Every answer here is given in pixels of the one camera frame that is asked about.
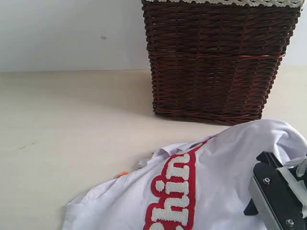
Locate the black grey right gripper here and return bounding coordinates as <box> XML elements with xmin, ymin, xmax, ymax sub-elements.
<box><xmin>243</xmin><ymin>151</ymin><xmax>307</xmax><ymax>230</ymax></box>

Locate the white t-shirt red lettering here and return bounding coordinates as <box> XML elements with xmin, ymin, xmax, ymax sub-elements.
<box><xmin>62</xmin><ymin>120</ymin><xmax>307</xmax><ymax>230</ymax></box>

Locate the dark brown wicker basket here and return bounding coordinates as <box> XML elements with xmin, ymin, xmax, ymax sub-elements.
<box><xmin>142</xmin><ymin>0</ymin><xmax>304</xmax><ymax>125</ymax></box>

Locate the small orange tag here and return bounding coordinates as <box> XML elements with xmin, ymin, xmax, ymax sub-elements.
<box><xmin>117</xmin><ymin>172</ymin><xmax>129</xmax><ymax>178</ymax></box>

